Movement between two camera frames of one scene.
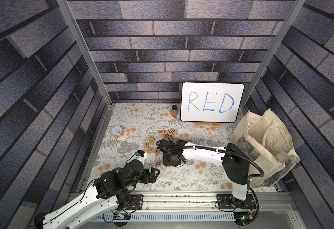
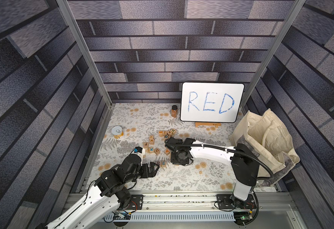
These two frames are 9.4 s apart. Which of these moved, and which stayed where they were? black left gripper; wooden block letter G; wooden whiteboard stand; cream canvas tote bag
Moved: black left gripper
Stayed: wooden block letter G; wooden whiteboard stand; cream canvas tote bag
